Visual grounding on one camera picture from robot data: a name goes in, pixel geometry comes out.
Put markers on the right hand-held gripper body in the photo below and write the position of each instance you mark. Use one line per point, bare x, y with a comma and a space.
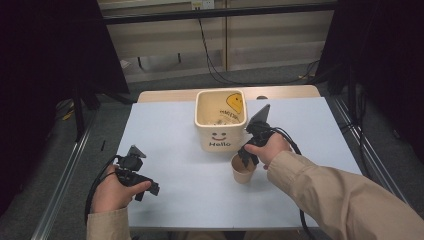
260, 130

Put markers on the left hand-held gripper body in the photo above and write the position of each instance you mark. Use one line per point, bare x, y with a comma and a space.
130, 176

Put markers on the brown paper cup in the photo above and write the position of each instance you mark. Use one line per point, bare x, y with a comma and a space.
242, 173

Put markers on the cream smiley-face bin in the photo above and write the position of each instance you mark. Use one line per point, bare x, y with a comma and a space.
220, 136

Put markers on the person's right hand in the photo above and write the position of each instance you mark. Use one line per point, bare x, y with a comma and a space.
271, 150

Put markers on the person's left hand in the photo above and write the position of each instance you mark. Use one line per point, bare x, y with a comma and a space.
111, 195

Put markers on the small black floor piece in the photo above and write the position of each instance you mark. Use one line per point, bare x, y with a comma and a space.
103, 145

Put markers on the black metal stand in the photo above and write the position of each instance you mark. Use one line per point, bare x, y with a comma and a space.
80, 110

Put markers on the black horizontal bar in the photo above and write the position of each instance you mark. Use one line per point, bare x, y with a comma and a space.
216, 14

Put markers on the black curtain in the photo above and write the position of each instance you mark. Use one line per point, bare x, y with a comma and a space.
50, 50
383, 60

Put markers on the metal floor rail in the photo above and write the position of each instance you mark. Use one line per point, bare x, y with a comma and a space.
370, 156
60, 180

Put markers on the white wall power outlet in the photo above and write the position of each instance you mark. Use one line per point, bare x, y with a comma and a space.
203, 4

